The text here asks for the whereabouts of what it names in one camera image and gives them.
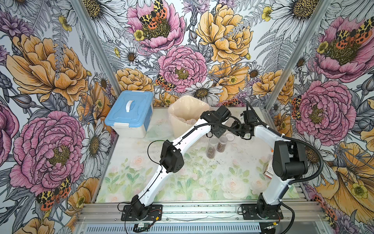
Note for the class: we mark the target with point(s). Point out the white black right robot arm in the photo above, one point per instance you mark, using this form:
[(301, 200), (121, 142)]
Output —
[(288, 163)]

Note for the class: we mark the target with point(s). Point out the bin with pink bag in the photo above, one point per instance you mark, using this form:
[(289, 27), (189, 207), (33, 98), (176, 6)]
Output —
[(184, 113)]

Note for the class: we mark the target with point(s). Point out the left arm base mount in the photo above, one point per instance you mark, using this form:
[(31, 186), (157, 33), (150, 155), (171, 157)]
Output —
[(149, 213)]

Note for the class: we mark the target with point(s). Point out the aluminium front rail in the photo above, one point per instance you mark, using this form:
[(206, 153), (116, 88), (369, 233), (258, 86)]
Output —
[(218, 217)]

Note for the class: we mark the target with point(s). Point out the blue lidded storage box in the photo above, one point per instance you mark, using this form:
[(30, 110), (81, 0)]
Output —
[(131, 114)]

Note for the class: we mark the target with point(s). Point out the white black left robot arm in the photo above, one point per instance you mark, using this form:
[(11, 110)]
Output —
[(171, 158)]

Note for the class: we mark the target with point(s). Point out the clear jar dried tea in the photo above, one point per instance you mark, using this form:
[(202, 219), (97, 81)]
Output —
[(212, 147)]

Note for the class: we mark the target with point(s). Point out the pink white paper packet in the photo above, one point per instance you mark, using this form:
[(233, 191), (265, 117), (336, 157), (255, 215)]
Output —
[(269, 172)]

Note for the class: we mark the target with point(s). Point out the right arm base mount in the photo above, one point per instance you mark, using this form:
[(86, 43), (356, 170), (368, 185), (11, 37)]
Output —
[(260, 212)]

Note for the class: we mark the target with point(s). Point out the white jar lid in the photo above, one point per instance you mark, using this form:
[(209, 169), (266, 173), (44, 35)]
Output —
[(230, 136)]

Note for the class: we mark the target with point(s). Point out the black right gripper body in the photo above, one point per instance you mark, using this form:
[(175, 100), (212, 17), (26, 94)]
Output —
[(244, 130)]

